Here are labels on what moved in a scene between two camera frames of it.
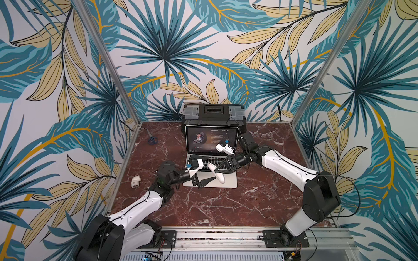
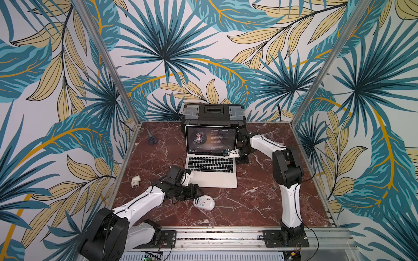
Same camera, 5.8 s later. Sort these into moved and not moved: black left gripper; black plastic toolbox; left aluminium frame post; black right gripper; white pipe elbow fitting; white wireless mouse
Moved: black left gripper; black right gripper; white wireless mouse
Not moved: left aluminium frame post; white pipe elbow fitting; black plastic toolbox
